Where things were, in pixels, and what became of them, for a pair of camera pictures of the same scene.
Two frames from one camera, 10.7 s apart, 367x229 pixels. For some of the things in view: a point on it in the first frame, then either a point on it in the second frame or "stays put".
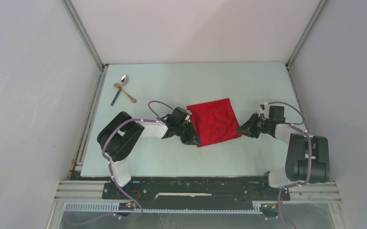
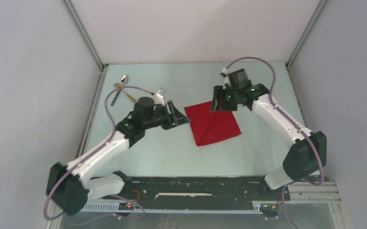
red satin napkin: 214,121 stays put
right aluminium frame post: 319,9 stays put
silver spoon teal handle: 124,80 stays put
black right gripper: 248,129 to 219,92
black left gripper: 192,138 to 174,119
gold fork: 117,85 stays put
